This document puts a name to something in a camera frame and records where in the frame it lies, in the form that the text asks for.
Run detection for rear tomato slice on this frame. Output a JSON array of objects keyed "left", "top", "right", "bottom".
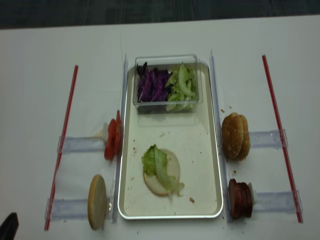
[{"left": 114, "top": 110, "right": 122, "bottom": 154}]

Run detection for right long clear divider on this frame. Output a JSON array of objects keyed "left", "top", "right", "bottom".
[{"left": 209, "top": 50, "right": 232, "bottom": 224}]

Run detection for right lower clear rail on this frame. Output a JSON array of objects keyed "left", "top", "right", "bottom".
[{"left": 253, "top": 191, "right": 297, "bottom": 214}]

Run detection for left upper clear rail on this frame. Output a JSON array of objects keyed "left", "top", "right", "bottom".
[{"left": 57, "top": 136, "right": 105, "bottom": 154}]

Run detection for long clear divider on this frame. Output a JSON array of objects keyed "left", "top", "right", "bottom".
[
  {"left": 110, "top": 54, "right": 128, "bottom": 224},
  {"left": 209, "top": 50, "right": 232, "bottom": 224}
]

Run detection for front meat patty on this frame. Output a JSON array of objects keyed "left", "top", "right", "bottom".
[{"left": 228, "top": 178, "right": 243, "bottom": 219}]

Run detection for white metal tray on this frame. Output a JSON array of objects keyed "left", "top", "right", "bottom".
[{"left": 118, "top": 62, "right": 223, "bottom": 220}]

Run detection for upright bun half left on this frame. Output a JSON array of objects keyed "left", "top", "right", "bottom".
[{"left": 87, "top": 174, "right": 108, "bottom": 231}]

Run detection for right upper clear rail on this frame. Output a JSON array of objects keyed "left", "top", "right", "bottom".
[{"left": 249, "top": 129, "right": 288, "bottom": 148}]

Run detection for left lower clear rail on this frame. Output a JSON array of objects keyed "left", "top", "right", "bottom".
[{"left": 45, "top": 198, "right": 88, "bottom": 221}]

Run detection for right red strip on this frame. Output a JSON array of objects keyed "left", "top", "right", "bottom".
[{"left": 261, "top": 54, "right": 304, "bottom": 224}]

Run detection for bottom bun slice on tray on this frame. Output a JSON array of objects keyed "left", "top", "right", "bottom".
[{"left": 142, "top": 148, "right": 181, "bottom": 197}]

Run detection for sesame bun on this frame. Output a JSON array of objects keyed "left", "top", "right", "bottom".
[
  {"left": 237, "top": 114, "right": 251, "bottom": 161},
  {"left": 221, "top": 112, "right": 244, "bottom": 159}
]

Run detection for left long clear divider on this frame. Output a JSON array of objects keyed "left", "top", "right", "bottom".
[{"left": 110, "top": 54, "right": 128, "bottom": 224}]

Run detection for green lettuce leaf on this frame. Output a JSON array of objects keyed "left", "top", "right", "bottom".
[{"left": 141, "top": 143, "right": 186, "bottom": 198}]

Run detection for rear meat patties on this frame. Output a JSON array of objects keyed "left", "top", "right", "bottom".
[{"left": 237, "top": 182, "right": 253, "bottom": 218}]

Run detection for rear sesame bun top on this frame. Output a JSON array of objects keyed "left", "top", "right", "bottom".
[{"left": 237, "top": 114, "right": 251, "bottom": 161}]

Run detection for clear plastic salad container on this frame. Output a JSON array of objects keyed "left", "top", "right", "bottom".
[{"left": 132, "top": 54, "right": 203, "bottom": 114}]

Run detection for white pusher block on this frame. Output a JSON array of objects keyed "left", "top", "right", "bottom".
[
  {"left": 248, "top": 182, "right": 257, "bottom": 206},
  {"left": 101, "top": 122, "right": 109, "bottom": 142}
]

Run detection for green lettuce pile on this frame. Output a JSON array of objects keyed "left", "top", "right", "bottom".
[{"left": 165, "top": 63, "right": 198, "bottom": 102}]

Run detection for white pusher block right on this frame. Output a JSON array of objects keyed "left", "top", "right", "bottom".
[{"left": 248, "top": 182, "right": 257, "bottom": 206}]

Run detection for clear rail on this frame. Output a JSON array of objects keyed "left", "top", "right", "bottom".
[
  {"left": 57, "top": 136, "right": 105, "bottom": 154},
  {"left": 45, "top": 198, "right": 88, "bottom": 221},
  {"left": 253, "top": 191, "right": 297, "bottom": 214},
  {"left": 249, "top": 129, "right": 288, "bottom": 148}
]

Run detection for front sesame bun top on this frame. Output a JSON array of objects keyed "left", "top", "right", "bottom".
[{"left": 221, "top": 112, "right": 244, "bottom": 159}]

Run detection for red strip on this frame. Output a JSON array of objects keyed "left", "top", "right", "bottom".
[
  {"left": 44, "top": 65, "right": 79, "bottom": 232},
  {"left": 261, "top": 54, "right": 304, "bottom": 224}
]

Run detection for left red strip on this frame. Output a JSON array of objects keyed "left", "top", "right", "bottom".
[{"left": 44, "top": 65, "right": 79, "bottom": 232}]

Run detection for white pusher block left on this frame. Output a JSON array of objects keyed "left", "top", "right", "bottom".
[{"left": 101, "top": 122, "right": 109, "bottom": 142}]

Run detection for black object bottom left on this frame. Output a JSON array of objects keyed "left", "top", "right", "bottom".
[{"left": 0, "top": 212, "right": 19, "bottom": 240}]

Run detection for shredded purple cabbage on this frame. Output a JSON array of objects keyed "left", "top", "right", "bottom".
[{"left": 136, "top": 62, "right": 173, "bottom": 103}]

